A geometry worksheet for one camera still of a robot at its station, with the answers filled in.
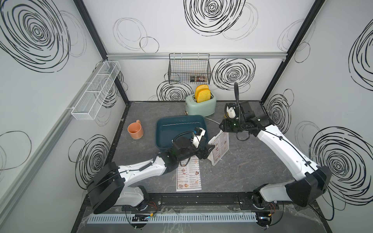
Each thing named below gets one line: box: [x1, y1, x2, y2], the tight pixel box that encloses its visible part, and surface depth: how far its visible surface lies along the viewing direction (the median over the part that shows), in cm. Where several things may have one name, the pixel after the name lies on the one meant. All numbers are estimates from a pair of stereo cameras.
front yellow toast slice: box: [196, 89, 212, 104], surface depth 100 cm
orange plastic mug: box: [127, 119, 145, 140], surface depth 97 cm
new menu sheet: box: [210, 132, 229, 164], surface depth 84 cm
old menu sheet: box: [175, 155, 203, 192], surface depth 84 cm
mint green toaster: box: [185, 84, 217, 118], surface depth 102 cm
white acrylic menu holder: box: [207, 129, 230, 167], surface depth 84 cm
